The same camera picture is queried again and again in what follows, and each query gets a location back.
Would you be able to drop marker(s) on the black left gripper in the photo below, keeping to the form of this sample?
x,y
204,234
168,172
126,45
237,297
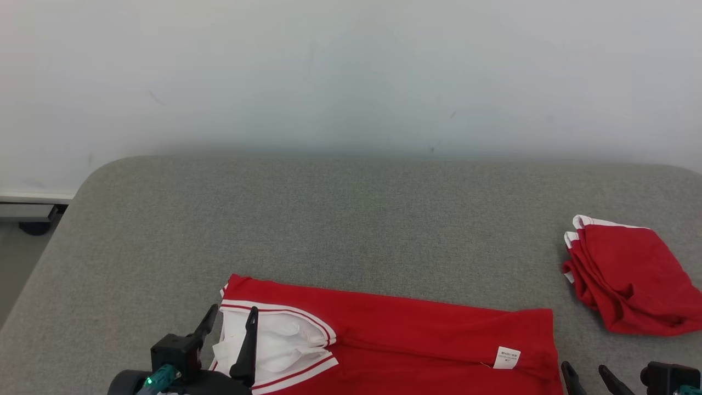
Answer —
x,y
219,385

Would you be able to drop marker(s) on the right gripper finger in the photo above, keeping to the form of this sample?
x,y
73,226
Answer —
x,y
573,381
617,384

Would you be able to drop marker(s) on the red basketball jersey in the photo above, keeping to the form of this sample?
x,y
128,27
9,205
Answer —
x,y
411,340

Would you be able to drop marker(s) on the black caster wheel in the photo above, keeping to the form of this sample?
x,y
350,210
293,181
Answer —
x,y
35,228

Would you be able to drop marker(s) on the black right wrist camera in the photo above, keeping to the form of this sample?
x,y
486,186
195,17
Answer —
x,y
666,378

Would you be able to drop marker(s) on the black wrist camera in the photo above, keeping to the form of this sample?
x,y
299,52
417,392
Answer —
x,y
175,351
666,378

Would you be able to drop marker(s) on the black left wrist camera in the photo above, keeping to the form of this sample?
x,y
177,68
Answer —
x,y
175,351

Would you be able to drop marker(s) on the teal right camera connector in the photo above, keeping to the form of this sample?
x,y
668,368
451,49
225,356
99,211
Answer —
x,y
690,390

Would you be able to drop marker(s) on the teal camera connector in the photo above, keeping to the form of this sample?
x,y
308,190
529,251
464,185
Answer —
x,y
690,390
159,378

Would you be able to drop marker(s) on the teal left camera connector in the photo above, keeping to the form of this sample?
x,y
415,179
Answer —
x,y
159,378

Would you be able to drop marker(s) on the grey metal partition frame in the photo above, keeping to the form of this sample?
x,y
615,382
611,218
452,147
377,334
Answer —
x,y
24,212

